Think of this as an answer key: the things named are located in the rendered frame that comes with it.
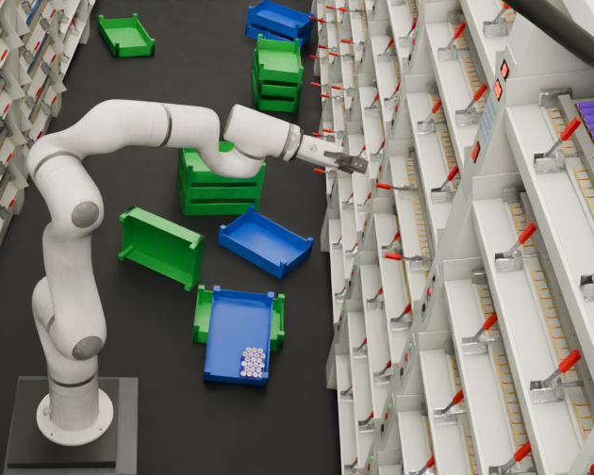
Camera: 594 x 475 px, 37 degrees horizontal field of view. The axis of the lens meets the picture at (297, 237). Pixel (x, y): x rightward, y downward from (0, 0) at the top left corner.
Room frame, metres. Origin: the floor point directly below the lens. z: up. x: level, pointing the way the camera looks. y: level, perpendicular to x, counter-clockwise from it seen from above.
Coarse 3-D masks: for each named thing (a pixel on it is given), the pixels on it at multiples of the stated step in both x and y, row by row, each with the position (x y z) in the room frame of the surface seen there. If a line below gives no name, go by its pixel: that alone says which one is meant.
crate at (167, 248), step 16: (128, 208) 2.44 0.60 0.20; (128, 224) 2.45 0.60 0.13; (144, 224) 2.45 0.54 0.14; (160, 224) 2.39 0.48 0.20; (176, 224) 2.41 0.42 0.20; (128, 240) 2.45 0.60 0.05; (144, 240) 2.45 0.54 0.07; (160, 240) 2.43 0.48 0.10; (176, 240) 2.41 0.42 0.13; (192, 240) 2.34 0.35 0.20; (128, 256) 2.41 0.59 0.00; (144, 256) 2.43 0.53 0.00; (160, 256) 2.42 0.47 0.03; (176, 256) 2.40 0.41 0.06; (192, 256) 2.38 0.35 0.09; (160, 272) 2.37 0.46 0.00; (176, 272) 2.38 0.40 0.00; (192, 272) 2.38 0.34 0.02
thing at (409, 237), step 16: (400, 144) 1.98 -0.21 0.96; (400, 160) 1.96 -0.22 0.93; (400, 176) 1.89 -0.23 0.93; (400, 208) 1.75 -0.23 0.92; (416, 208) 1.75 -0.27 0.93; (400, 224) 1.69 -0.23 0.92; (416, 224) 1.69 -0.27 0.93; (416, 240) 1.63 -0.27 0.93; (416, 272) 1.52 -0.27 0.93; (416, 288) 1.47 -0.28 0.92; (416, 304) 1.38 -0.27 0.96
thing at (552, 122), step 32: (512, 96) 1.28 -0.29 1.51; (544, 96) 1.27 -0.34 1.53; (576, 96) 1.30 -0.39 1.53; (512, 128) 1.23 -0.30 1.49; (544, 128) 1.22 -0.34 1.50; (576, 128) 1.11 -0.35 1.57; (544, 160) 1.10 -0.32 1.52; (576, 160) 1.13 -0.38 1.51; (544, 192) 1.05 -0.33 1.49; (576, 192) 1.04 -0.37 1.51; (544, 224) 1.00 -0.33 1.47; (576, 224) 0.98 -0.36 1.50; (576, 256) 0.91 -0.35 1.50; (576, 288) 0.85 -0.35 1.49; (576, 320) 0.83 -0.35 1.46
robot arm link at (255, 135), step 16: (240, 112) 1.67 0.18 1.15; (256, 112) 1.70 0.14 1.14; (224, 128) 1.68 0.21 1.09; (240, 128) 1.65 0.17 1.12; (256, 128) 1.66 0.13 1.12; (272, 128) 1.67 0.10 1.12; (288, 128) 1.69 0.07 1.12; (240, 144) 1.65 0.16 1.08; (256, 144) 1.65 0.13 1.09; (272, 144) 1.65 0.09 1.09
